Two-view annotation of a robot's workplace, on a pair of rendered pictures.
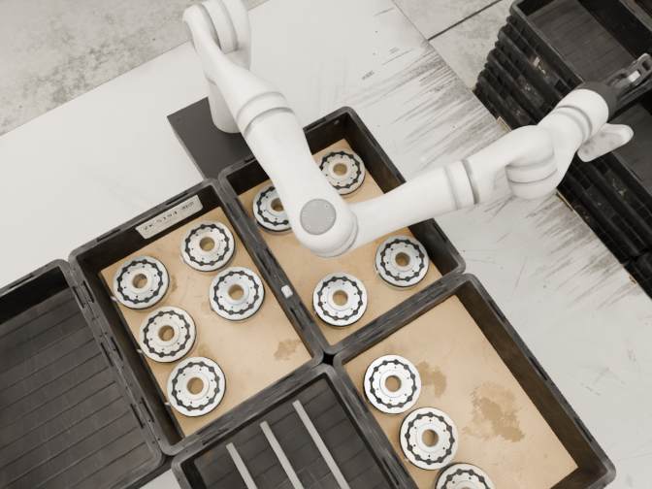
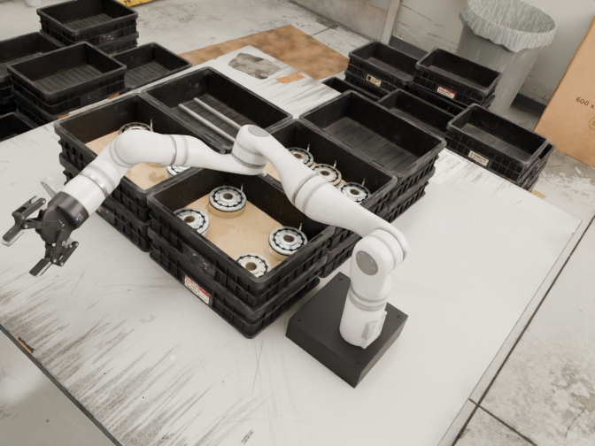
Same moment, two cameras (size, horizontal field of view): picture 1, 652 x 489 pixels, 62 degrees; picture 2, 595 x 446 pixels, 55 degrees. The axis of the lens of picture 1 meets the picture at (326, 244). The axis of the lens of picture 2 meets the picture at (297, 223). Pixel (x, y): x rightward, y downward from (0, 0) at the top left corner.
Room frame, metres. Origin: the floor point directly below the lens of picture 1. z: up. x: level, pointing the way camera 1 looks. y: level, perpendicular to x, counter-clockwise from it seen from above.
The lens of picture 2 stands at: (1.41, -0.29, 1.90)
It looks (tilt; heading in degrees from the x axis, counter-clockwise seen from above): 42 degrees down; 158
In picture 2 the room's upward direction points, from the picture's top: 12 degrees clockwise
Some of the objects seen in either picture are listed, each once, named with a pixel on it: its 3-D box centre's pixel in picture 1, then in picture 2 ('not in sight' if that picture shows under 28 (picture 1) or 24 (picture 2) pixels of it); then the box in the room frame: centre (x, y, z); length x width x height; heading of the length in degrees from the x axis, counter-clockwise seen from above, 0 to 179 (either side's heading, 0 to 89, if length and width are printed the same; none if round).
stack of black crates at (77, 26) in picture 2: not in sight; (92, 52); (-1.54, -0.44, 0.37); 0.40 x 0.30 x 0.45; 128
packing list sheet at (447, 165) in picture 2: not in sight; (419, 153); (-0.15, 0.77, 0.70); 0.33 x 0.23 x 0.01; 37
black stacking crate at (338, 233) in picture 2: (199, 312); (311, 181); (0.19, 0.22, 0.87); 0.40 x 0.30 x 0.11; 36
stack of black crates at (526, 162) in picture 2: not in sight; (481, 170); (-0.44, 1.34, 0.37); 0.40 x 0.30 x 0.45; 37
